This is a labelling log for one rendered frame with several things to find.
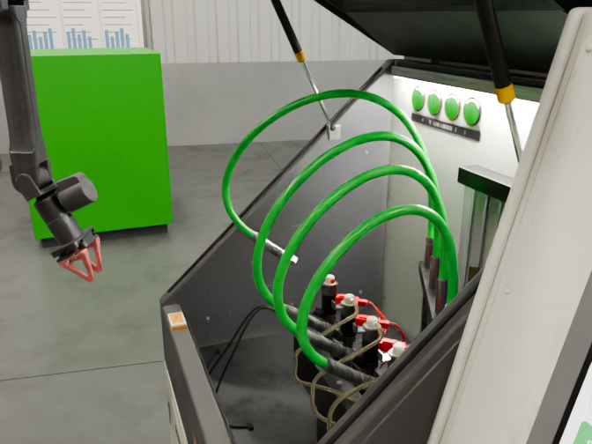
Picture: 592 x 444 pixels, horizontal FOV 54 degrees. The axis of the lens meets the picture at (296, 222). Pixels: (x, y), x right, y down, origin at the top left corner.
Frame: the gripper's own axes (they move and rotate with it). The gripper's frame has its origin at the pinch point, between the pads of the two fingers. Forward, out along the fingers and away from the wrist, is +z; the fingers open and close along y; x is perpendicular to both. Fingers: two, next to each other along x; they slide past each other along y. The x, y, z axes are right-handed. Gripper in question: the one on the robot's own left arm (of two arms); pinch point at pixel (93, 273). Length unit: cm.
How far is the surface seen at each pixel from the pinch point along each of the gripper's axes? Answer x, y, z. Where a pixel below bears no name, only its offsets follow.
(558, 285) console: -80, -65, 5
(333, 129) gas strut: -62, 9, -5
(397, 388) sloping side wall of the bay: -60, -59, 14
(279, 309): -48, -46, 5
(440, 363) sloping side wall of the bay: -66, -57, 14
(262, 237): -49, -38, -4
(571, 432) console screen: -75, -73, 14
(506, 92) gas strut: -84, -52, -12
